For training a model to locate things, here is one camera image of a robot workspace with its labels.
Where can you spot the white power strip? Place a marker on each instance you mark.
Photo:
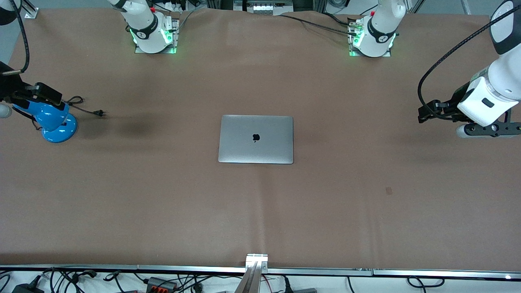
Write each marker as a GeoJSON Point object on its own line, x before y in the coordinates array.
{"type": "Point", "coordinates": [264, 6]}

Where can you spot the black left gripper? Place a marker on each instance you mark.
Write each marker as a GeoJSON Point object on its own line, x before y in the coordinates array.
{"type": "Point", "coordinates": [458, 99]}

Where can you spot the aluminium corner post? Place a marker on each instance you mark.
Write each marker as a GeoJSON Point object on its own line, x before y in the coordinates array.
{"type": "Point", "coordinates": [29, 9]}

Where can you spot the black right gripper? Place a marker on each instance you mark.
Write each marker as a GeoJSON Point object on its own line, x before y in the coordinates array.
{"type": "Point", "coordinates": [9, 86]}

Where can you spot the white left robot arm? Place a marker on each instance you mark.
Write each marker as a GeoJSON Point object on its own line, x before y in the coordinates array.
{"type": "Point", "coordinates": [380, 24]}

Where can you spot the black power adapter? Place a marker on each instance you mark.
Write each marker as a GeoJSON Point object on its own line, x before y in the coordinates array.
{"type": "Point", "coordinates": [26, 288]}

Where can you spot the black box with orange levers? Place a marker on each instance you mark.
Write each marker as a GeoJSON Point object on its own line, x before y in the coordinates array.
{"type": "Point", "coordinates": [162, 283]}

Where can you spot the aluminium profile beam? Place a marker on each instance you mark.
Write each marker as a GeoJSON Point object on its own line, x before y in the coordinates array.
{"type": "Point", "coordinates": [254, 272]}

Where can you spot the brown table mat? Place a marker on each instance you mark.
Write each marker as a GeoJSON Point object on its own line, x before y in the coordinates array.
{"type": "Point", "coordinates": [163, 203]}

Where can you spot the aluminium table edge rail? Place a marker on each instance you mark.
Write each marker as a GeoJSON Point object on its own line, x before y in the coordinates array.
{"type": "Point", "coordinates": [122, 267]}

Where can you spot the blue desk lamp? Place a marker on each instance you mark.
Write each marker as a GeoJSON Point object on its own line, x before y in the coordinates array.
{"type": "Point", "coordinates": [57, 124]}

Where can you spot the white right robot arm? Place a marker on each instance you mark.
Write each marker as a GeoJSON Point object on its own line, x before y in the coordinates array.
{"type": "Point", "coordinates": [142, 24]}

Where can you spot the grey Apple laptop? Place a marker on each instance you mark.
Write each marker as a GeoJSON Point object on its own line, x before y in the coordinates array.
{"type": "Point", "coordinates": [255, 140]}

